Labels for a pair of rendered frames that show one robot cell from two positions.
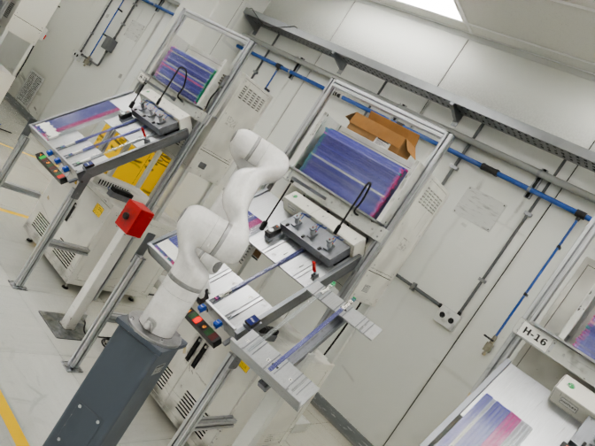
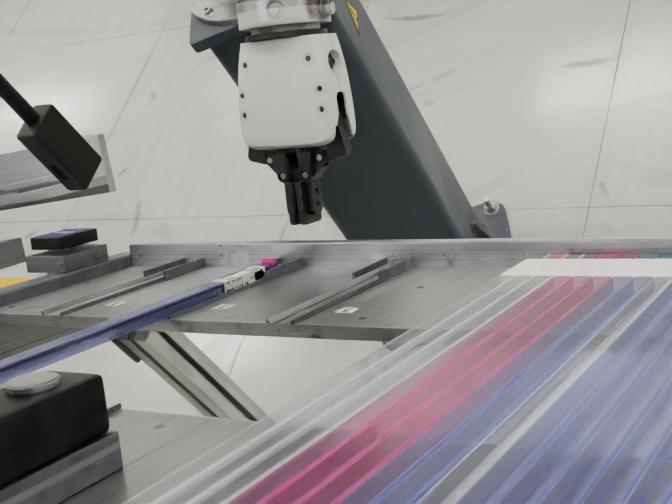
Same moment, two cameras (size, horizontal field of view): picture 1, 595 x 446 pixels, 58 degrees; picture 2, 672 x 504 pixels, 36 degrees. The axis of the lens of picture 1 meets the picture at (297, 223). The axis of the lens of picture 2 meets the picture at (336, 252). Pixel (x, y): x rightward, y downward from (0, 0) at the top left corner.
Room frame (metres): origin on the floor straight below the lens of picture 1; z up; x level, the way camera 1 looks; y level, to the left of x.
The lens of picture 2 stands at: (2.81, 0.29, 1.38)
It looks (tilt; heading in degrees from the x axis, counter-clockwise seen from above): 45 degrees down; 191
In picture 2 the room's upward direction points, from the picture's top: 36 degrees counter-clockwise
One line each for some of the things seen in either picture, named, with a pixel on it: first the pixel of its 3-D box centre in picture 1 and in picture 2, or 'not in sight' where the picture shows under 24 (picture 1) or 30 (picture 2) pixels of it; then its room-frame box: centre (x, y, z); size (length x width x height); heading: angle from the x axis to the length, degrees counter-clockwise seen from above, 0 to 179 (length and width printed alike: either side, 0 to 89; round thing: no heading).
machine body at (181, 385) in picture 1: (228, 368); not in sight; (2.75, -0.12, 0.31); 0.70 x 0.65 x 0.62; 55
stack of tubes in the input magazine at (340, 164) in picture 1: (353, 173); not in sight; (2.62, -0.10, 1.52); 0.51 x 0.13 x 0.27; 55
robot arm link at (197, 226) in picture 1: (196, 245); not in sight; (1.65, 0.23, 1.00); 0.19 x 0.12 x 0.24; 101
